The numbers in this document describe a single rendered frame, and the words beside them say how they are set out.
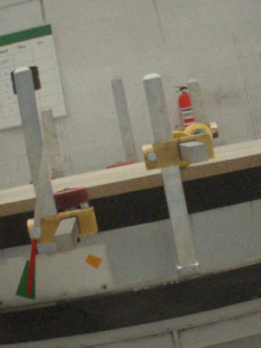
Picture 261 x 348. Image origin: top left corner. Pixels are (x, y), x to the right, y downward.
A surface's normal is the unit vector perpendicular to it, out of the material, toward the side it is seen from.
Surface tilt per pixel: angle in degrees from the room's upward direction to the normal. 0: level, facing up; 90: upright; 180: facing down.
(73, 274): 90
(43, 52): 90
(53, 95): 90
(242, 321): 90
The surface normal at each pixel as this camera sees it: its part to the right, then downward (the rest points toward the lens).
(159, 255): 0.02, 0.05
